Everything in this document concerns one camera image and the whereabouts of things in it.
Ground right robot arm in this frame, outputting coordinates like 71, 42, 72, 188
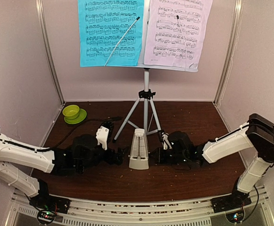
149, 113, 274, 208

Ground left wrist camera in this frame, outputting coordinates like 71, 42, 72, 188
95, 121, 114, 151

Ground white perforated music stand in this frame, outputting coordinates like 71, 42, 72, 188
103, 0, 210, 144

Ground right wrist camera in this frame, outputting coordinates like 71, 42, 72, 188
158, 130, 172, 150

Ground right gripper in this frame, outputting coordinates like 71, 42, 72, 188
149, 148, 187, 165

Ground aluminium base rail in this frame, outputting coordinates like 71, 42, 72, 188
3, 186, 274, 226

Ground lilac sheet music page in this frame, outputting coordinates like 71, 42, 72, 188
143, 0, 213, 72

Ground left aluminium corner post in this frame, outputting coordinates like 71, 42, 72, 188
35, 0, 66, 105

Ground green bowl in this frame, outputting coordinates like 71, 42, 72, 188
62, 105, 80, 120

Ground blue sheet music page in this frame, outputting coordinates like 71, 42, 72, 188
78, 0, 144, 67

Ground aluminium corner post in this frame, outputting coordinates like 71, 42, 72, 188
214, 0, 244, 108
35, 0, 66, 105

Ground white metronome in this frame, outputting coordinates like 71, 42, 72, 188
129, 129, 149, 170

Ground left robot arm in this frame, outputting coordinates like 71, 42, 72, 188
0, 126, 127, 209

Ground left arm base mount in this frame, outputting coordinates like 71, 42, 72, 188
27, 195, 71, 225

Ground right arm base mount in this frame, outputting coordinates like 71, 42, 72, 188
211, 195, 252, 224

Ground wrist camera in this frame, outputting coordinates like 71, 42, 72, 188
95, 121, 114, 151
158, 130, 172, 150

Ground right aluminium corner post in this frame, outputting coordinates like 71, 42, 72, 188
214, 0, 244, 108

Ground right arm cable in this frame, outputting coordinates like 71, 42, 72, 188
174, 122, 274, 170

